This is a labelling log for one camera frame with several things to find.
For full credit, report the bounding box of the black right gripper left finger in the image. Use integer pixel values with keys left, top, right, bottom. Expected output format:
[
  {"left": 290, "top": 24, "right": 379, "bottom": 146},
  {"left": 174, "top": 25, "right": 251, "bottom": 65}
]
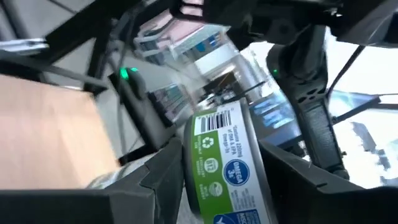
[{"left": 0, "top": 137, "right": 184, "bottom": 224}]

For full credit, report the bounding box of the light wooden shelf board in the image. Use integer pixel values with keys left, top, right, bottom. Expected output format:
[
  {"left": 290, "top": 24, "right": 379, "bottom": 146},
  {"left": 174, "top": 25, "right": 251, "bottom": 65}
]
[{"left": 0, "top": 74, "right": 121, "bottom": 190}]

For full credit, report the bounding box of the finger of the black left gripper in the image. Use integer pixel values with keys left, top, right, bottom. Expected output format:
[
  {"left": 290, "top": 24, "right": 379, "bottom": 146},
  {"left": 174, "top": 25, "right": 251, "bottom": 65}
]
[{"left": 141, "top": 123, "right": 177, "bottom": 153}]

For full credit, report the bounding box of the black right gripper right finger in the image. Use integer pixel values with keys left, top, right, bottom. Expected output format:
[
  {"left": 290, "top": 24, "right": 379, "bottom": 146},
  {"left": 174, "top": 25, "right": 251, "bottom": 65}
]
[{"left": 259, "top": 140, "right": 398, "bottom": 224}]

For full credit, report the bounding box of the silver-lid green-label seafood can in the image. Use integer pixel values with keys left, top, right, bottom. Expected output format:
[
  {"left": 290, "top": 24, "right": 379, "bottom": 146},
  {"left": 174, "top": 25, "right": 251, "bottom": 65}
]
[{"left": 182, "top": 98, "right": 280, "bottom": 224}]

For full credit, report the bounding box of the dark blue laptop screen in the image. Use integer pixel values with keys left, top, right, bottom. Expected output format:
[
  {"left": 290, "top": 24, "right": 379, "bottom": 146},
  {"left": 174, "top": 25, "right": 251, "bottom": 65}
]
[{"left": 248, "top": 90, "right": 382, "bottom": 147}]

